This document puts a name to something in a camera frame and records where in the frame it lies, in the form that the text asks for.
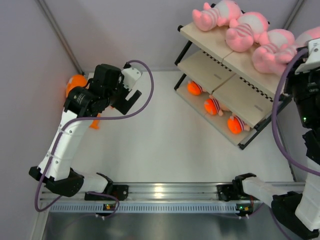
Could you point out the beige three-tier shelf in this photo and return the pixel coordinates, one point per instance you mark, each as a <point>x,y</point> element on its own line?
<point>230,77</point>

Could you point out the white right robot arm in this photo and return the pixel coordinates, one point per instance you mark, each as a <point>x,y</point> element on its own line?
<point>300,129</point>

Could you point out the orange plush on shelf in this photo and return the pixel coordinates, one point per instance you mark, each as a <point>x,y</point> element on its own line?
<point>215,107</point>
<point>236,125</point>
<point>194,88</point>

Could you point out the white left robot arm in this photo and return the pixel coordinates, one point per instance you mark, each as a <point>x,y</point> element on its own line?
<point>109,86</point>

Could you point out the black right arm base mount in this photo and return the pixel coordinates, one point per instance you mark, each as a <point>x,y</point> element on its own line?
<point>229,192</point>

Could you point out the orange shark plush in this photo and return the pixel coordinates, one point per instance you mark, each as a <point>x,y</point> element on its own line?
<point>95,123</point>
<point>77,80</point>

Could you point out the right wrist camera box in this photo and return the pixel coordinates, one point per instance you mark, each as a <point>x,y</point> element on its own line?
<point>310,60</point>

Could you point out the pink striped plush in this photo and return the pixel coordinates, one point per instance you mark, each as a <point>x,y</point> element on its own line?
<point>217,16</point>
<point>270,42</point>
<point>303,38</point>
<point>246,30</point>

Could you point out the orange plush on shelf right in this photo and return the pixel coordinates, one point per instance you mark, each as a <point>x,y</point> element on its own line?
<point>236,125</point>

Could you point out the orange plush on shelf middle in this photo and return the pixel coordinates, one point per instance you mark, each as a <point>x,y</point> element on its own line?
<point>215,107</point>

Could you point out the orange plush on shelf left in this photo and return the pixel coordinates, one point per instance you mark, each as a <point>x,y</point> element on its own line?
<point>194,88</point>

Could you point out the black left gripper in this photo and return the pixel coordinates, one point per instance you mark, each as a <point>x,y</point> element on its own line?
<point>122,105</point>

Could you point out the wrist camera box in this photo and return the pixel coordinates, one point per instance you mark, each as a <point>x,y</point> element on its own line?
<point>310,60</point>
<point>131,76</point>

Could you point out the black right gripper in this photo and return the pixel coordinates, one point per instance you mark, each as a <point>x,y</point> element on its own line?
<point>291,76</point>

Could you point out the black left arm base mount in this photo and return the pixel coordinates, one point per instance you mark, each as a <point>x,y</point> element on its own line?
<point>119,191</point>

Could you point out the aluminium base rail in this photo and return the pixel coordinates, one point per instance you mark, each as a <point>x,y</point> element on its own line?
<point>160,198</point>

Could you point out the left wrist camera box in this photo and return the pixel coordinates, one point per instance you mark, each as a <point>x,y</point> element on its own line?
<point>131,76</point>

